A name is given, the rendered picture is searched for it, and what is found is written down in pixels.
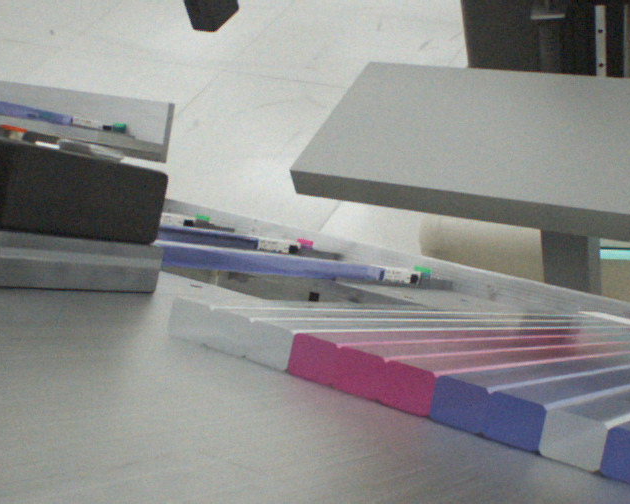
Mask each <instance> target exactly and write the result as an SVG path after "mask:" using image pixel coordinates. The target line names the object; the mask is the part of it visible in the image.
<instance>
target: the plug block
mask: <svg viewBox="0 0 630 504"><path fill-rule="evenodd" d="M183 1H184V4H185V8H186V11H187V14H188V17H189V20H190V24H191V27H192V29H193V30H195V31H204V32H216V31H218V30H219V29H220V28H221V27H222V26H223V25H225V24H226V23H227V22H228V21H229V20H230V18H231V17H232V16H233V15H234V14H235V13H236V12H238V11H239V10H240V6H239V1H237V0H183Z"/></svg>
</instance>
